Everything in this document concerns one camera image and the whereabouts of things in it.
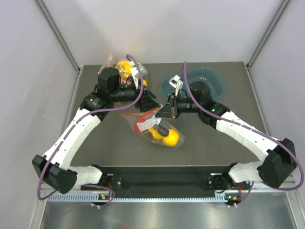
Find yellow fake lemon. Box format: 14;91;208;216
163;131;180;147

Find purple fake eggplant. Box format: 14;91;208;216
156;123;169;137

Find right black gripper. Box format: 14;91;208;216
155;93;202;120

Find purple cable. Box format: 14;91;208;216
182;61;301;191
38;54;145;201

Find teal plastic bin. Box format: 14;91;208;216
160;66;226;100

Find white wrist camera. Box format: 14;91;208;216
168;75;183;96
130;66;142;89

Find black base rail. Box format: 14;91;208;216
81;164;257;198

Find grey cable duct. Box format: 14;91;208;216
47;192;241;203

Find red fake tomato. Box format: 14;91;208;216
133;118;148;134

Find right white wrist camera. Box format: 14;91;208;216
168;75;183;96

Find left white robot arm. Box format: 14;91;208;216
32;64;160;194

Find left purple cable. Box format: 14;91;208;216
38;54;145;201

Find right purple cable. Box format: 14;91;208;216
182;61;301;191

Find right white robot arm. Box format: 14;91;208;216
156;76;297;189

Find clear zip bag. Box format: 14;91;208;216
120;108;185;147
98;52;148;89

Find fake yellow banana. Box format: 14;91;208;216
116;61;133;76

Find far fake lemon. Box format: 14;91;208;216
143;80;148;88

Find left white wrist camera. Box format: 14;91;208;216
130;66;142;89

